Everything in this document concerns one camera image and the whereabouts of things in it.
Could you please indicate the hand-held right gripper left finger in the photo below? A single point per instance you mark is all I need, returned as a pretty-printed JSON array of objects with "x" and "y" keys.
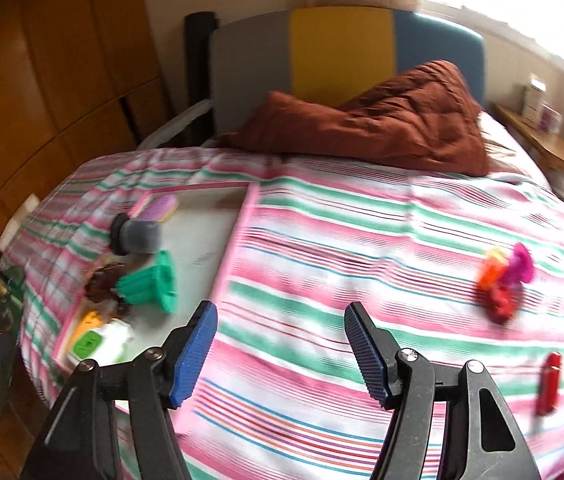
[{"x": 191, "y": 355}]

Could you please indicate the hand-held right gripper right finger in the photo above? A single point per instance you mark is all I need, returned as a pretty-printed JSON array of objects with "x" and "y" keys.
[{"x": 367, "y": 355}]

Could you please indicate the lime green white toy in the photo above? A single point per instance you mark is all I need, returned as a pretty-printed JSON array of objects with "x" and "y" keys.
[{"x": 106, "y": 342}]

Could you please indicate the green ribbed toy mold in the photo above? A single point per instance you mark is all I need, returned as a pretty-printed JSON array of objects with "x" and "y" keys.
[{"x": 149, "y": 280}]

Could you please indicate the pink-rimmed white tray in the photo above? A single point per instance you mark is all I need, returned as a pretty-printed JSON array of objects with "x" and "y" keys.
[{"x": 196, "y": 260}]

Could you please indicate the yellow toy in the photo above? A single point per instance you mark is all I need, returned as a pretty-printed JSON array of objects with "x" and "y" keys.
[{"x": 89, "y": 322}]

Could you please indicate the green glass table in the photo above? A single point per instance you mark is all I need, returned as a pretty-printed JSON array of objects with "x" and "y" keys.
[{"x": 14, "y": 285}]

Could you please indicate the white ribbed plastic piece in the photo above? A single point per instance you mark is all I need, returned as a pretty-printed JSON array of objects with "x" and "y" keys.
[{"x": 16, "y": 222}]

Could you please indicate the striped bed sheet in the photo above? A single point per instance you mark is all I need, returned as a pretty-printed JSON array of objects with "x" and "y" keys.
[{"x": 337, "y": 240}]

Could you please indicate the dark red toy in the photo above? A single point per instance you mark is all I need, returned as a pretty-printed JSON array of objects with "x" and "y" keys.
[{"x": 502, "y": 305}]

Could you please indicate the orange toy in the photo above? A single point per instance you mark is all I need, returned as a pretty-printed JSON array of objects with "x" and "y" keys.
[{"x": 489, "y": 275}]

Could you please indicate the purple frosted toy cookie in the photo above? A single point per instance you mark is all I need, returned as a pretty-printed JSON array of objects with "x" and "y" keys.
[{"x": 159, "y": 207}]

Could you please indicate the magenta toy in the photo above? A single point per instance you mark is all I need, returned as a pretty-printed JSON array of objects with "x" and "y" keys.
[{"x": 519, "y": 262}]

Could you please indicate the white textured bar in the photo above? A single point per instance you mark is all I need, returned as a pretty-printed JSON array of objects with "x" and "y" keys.
[{"x": 181, "y": 120}]

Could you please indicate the brown quilt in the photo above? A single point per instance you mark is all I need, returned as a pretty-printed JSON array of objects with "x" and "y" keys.
[{"x": 387, "y": 120}]

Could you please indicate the wooden nightstand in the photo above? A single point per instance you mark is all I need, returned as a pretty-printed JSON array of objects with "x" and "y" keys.
[{"x": 552, "y": 150}]

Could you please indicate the wooden wardrobe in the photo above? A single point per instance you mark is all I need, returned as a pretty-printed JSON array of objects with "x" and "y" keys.
[{"x": 61, "y": 60}]

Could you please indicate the purple box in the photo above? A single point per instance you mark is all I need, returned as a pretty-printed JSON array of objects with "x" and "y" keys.
[{"x": 551, "y": 120}]

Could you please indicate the grey yellow blue headboard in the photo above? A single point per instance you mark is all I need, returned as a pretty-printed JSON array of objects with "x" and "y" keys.
[{"x": 342, "y": 50}]

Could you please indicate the window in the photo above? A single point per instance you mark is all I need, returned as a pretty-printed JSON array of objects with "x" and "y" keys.
[{"x": 502, "y": 0}]

